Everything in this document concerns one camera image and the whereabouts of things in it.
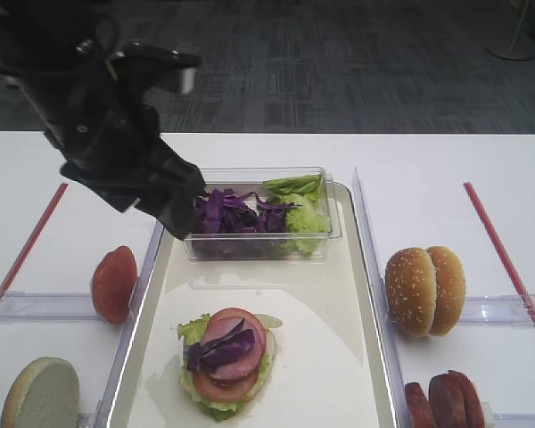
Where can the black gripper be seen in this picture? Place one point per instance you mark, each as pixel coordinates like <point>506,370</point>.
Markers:
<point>111,140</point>

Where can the shredded purple cabbage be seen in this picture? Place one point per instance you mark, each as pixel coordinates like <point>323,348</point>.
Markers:
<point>225,212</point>

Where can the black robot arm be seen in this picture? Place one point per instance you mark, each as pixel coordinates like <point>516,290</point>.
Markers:
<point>63,30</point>

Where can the red tomato slice upright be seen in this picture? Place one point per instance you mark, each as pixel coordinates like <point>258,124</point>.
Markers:
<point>113,283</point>

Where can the upper tomato slice on bun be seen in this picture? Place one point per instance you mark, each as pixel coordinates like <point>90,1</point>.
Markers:
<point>236,312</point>

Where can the tomato slice on bun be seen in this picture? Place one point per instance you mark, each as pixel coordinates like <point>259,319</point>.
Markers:
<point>236,312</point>
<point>224,392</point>

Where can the lettuce leaf on bun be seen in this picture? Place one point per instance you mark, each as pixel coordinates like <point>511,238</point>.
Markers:
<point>188,334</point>

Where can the green lettuce in container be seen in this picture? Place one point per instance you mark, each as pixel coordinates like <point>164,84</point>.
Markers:
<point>304,217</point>

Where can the lower tomato slice on bun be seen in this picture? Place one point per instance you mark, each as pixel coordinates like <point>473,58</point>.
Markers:
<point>224,392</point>

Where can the clear tomato holder track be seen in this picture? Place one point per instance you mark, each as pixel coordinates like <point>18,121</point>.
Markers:
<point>40,306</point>

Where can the front meat patty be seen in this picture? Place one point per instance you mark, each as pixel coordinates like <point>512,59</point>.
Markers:
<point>419,407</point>

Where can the meat patty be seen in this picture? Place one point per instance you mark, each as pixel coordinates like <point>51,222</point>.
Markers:
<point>419,407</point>
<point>447,401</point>
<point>473,407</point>

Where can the middle meat patty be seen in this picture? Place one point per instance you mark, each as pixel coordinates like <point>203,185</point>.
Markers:
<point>447,401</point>

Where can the rear meat patty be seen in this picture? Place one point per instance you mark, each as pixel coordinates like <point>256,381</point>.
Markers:
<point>473,407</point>

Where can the clear plastic salad container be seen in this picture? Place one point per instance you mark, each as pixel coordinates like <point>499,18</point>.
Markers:
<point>259,246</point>

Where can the left red plastic rod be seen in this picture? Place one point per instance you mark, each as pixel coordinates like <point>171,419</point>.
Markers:
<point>34,235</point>

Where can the red plastic rod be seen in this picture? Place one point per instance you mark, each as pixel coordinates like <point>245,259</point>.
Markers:
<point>501,251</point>
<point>34,235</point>

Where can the pink ham slice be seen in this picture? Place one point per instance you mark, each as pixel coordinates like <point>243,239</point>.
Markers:
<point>243,366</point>

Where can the cream metal tray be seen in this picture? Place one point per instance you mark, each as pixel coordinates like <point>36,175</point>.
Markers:
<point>328,369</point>

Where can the sesame bun top front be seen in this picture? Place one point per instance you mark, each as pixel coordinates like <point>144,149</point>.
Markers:
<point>410,285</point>

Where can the sesame bun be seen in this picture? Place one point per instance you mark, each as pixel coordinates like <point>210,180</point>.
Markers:
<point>410,285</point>
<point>450,289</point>

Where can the sesame bun top rear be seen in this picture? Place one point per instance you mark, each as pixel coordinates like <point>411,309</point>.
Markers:
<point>450,289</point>

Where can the right red plastic rod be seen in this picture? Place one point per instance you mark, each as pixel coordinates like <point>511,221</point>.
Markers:
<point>501,251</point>

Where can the clear bun top holder track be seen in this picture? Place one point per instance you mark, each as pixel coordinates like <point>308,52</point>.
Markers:
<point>514,310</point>

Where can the white patty pusher block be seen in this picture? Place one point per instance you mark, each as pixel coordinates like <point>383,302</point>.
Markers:
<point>488,415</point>

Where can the metal stanchion base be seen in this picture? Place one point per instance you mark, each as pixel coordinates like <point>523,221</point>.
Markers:
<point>515,50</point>

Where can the clear patty holder track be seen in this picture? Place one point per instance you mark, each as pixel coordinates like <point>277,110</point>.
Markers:
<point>514,420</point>

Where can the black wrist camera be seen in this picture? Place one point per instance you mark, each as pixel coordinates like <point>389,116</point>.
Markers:
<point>140,68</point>

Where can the right clear acrylic rail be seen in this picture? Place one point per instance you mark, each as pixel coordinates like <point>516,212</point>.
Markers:
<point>387,342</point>

